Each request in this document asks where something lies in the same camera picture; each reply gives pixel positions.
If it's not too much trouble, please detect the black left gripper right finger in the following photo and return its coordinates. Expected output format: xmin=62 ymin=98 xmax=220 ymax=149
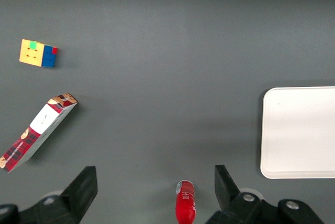
xmin=206 ymin=165 xmax=326 ymax=224

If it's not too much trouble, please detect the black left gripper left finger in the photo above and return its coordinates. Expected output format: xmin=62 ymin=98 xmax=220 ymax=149
xmin=0 ymin=166 xmax=98 ymax=224

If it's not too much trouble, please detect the red cookie box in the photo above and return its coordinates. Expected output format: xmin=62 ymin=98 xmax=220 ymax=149
xmin=0 ymin=93 xmax=79 ymax=174

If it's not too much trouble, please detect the white rectangular tray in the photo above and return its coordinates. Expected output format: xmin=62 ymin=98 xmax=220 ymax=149
xmin=260 ymin=86 xmax=335 ymax=180

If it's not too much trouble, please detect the red drink bottle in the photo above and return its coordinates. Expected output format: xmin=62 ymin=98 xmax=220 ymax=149
xmin=175 ymin=180 xmax=196 ymax=224

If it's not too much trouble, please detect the multicoloured puzzle cube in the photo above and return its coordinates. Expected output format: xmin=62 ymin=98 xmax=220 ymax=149
xmin=19 ymin=39 xmax=58 ymax=68

